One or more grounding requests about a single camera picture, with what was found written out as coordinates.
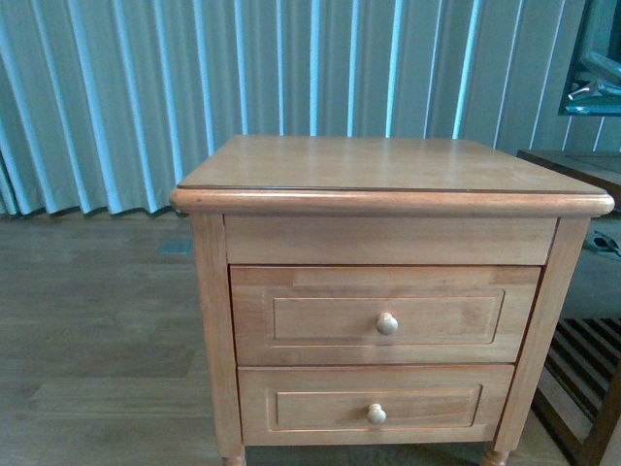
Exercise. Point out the wooden drawer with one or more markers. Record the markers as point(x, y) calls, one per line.
point(293, 406)
point(319, 316)

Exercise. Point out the round wooden knob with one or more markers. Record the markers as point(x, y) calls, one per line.
point(376, 414)
point(386, 324)

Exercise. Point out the light wooden nightstand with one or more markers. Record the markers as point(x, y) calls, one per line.
point(286, 201)

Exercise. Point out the white pleated curtain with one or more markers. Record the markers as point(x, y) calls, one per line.
point(108, 104)

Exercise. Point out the clutter on floor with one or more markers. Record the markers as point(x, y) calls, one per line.
point(601, 243)

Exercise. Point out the dark framed window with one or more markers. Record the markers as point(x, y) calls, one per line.
point(592, 86)

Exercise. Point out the dark wooden side table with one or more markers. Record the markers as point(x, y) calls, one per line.
point(578, 397)

